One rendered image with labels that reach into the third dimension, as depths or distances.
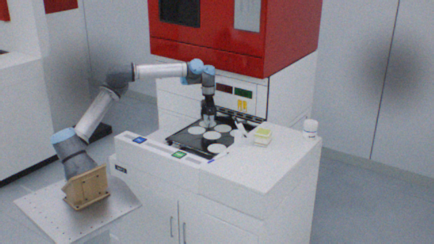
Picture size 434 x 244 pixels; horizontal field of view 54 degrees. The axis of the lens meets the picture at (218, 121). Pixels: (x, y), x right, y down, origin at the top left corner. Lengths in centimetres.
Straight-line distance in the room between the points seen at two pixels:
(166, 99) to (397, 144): 201
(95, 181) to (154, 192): 37
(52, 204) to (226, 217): 79
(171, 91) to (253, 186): 114
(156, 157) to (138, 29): 302
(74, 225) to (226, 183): 67
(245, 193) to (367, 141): 221
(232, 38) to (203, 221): 97
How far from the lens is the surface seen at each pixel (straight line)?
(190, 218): 217
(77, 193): 199
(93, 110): 221
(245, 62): 233
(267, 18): 222
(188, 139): 236
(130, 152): 225
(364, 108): 383
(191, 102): 270
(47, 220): 202
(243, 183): 187
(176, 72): 218
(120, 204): 203
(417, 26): 356
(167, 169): 211
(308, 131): 223
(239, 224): 199
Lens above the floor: 199
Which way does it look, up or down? 25 degrees down
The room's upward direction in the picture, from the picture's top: 1 degrees clockwise
